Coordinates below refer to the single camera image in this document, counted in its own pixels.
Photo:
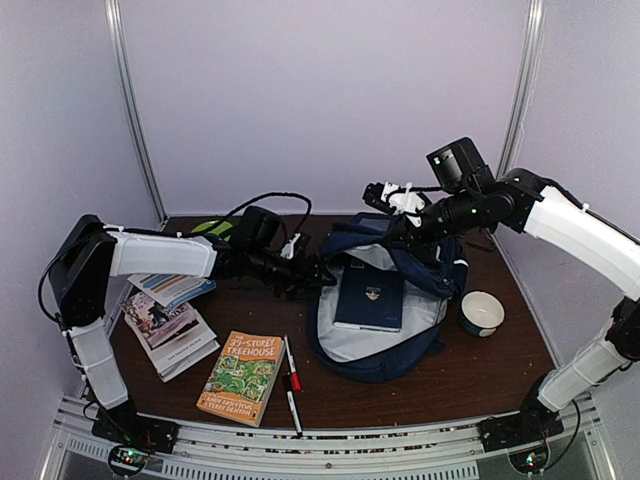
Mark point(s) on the aluminium frame post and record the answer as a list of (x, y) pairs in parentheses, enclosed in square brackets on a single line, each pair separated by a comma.
[(118, 41), (529, 64)]

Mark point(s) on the navy blue notebook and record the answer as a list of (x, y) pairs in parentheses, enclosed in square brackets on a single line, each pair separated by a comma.
[(370, 299)]

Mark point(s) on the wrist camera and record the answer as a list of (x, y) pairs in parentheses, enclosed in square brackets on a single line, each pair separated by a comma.
[(395, 199), (295, 247)]

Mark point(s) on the Penguin young readers book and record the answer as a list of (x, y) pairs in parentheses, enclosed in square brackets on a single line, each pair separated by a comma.
[(171, 290)]

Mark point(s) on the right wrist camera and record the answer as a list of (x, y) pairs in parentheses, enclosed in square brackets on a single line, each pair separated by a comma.
[(395, 199)]

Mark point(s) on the red capped marker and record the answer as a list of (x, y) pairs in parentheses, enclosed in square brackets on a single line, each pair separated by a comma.
[(294, 376)]

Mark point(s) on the black capped marker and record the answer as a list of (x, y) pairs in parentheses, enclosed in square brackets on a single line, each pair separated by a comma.
[(292, 405)]

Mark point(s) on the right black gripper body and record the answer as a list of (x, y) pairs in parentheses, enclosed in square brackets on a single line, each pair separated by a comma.
[(462, 214)]

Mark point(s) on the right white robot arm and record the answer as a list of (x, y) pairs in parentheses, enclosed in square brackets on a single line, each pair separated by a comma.
[(554, 303)]

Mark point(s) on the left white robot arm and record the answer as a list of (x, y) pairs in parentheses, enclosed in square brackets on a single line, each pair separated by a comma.
[(94, 253)]

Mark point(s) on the left aluminium frame post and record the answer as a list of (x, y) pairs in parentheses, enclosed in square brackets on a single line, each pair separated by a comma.
[(118, 41)]

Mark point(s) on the green plate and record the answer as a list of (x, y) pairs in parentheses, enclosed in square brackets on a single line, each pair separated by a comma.
[(221, 229)]

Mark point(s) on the illustrated pink cover book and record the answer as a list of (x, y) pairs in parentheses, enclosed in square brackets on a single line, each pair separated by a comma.
[(153, 324)]

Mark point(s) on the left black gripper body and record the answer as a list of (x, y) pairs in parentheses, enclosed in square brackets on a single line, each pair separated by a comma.
[(286, 278)]

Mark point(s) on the orange Treehouse book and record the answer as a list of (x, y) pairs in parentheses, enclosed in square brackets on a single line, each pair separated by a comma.
[(242, 379)]

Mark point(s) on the white teal bowl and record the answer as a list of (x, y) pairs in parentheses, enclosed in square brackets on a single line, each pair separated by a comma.
[(481, 314)]

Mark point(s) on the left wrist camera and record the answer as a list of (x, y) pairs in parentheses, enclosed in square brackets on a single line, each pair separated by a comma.
[(295, 247)]

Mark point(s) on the aluminium front rail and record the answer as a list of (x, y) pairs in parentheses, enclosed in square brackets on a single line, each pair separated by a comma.
[(444, 450)]

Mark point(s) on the navy blue backpack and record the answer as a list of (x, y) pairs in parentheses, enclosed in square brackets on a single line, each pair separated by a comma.
[(430, 285)]

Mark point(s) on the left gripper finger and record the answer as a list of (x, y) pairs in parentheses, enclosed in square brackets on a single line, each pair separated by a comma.
[(315, 285), (323, 268)]

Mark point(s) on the white coffee cover book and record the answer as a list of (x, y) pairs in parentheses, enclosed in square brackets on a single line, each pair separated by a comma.
[(178, 355)]

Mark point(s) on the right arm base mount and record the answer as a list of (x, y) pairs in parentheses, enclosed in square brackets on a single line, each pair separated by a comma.
[(524, 436)]

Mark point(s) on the right aluminium frame post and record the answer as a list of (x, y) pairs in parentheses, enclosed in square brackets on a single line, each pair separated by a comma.
[(529, 64)]

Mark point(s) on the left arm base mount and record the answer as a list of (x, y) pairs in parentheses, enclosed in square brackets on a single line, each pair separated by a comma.
[(132, 450)]

